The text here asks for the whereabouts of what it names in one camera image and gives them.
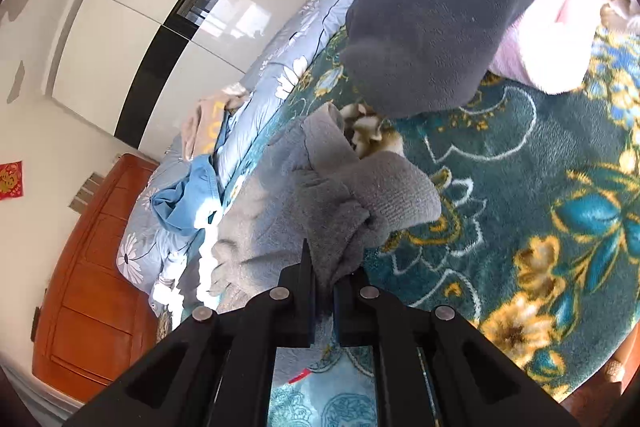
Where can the white wardrobe with black stripe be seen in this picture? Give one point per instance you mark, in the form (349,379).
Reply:
(150,7)

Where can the pink fleece garment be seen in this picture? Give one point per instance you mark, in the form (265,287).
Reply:
(550,47)

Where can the blue daisy print quilt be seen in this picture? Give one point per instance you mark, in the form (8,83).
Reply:
(300,37)

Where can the dark grey fleece garment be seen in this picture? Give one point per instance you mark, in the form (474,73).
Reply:
(440,7)

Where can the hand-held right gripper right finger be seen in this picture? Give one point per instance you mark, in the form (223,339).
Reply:
(350,312)

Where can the teal floral blanket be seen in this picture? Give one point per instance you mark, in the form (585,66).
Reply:
(500,207)

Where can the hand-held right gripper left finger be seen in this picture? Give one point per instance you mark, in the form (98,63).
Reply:
(299,307)

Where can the beige garment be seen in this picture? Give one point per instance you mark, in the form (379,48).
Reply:
(207,117)

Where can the red wall sticker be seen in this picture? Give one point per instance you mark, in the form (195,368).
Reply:
(10,181)

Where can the grey knit sweater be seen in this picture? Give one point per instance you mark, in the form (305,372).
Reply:
(350,187)

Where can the blue garment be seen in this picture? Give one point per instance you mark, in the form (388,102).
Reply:
(185,202)

